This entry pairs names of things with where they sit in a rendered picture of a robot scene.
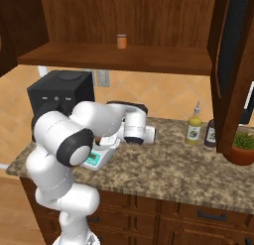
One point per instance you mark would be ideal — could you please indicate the grey wall socket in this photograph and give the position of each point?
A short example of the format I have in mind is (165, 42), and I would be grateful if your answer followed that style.
(102, 78)

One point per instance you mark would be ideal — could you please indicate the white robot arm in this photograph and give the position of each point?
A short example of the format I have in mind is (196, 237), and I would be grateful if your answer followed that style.
(63, 136)

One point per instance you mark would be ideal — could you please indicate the dark wooden cabinet door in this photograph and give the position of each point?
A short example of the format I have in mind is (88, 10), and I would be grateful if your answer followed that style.
(20, 27)
(231, 73)

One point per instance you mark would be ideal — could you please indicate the white wall plate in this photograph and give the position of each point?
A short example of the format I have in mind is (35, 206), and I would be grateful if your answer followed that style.
(42, 71)

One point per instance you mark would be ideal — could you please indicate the black appliance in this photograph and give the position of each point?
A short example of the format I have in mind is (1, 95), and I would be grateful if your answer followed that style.
(248, 113)

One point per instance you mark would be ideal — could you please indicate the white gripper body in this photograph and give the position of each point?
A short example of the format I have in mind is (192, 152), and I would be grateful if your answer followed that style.
(109, 143)

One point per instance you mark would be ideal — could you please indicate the wooden drawer front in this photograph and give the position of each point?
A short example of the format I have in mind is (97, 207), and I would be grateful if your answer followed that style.
(211, 216)
(132, 204)

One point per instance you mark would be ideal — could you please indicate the wooden wall cabinet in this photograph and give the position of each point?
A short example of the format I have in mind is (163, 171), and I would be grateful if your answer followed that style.
(132, 57)

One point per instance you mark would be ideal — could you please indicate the yellow oil bottle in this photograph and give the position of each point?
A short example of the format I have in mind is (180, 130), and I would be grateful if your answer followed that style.
(193, 130)

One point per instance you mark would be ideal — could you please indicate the orange jam jar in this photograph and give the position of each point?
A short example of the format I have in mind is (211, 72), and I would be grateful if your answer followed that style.
(121, 41)

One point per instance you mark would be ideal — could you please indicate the dark sauce bottle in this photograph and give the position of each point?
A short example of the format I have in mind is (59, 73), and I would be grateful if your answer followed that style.
(210, 135)

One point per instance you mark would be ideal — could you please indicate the white digital scale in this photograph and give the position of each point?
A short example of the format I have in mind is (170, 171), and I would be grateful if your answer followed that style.
(98, 158)

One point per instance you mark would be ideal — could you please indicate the potted green plant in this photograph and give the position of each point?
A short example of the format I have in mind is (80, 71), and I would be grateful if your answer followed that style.
(243, 149)

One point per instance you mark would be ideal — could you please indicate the black coffee machine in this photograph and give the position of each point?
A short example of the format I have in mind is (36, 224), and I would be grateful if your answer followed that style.
(66, 87)

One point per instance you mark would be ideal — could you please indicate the wooden cupboard door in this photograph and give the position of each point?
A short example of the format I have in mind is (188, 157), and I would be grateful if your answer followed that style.
(205, 235)
(125, 230)

